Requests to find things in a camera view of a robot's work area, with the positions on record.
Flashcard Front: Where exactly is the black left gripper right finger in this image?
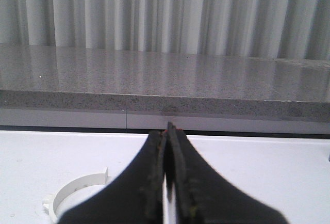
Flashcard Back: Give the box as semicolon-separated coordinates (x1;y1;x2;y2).
166;122;287;223

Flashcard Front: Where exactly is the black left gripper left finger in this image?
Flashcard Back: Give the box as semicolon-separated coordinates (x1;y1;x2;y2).
59;131;166;223

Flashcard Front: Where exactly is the white half pipe clamp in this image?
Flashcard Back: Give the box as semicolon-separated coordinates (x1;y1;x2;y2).
42;167;109;223

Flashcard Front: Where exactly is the grey stone counter ledge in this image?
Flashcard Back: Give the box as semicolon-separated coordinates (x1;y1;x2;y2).
1;44;329;122

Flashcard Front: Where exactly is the white pleated curtain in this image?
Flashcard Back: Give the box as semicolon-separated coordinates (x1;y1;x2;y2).
1;0;329;60

